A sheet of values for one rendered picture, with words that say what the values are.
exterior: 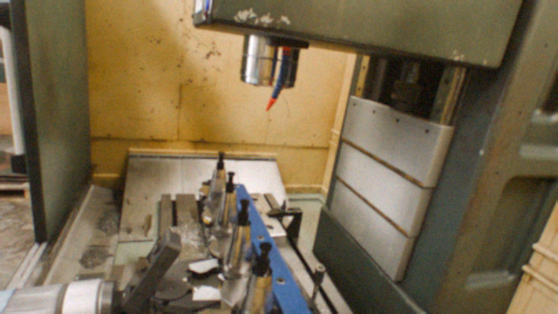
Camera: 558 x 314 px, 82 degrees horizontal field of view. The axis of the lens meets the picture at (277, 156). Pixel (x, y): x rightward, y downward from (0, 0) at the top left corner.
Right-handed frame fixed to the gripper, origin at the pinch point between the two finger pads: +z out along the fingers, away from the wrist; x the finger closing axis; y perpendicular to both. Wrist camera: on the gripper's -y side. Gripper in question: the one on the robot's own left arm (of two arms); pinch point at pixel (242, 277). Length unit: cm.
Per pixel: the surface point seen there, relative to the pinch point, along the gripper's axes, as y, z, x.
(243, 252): -6.2, -0.8, 2.0
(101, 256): 52, -36, -83
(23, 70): -21, -51, -73
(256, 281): -9.6, -1.8, 12.1
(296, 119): 7, 69, -147
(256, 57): -32, 10, -41
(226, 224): -4.4, -1.4, -8.8
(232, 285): -2.6, -2.6, 4.5
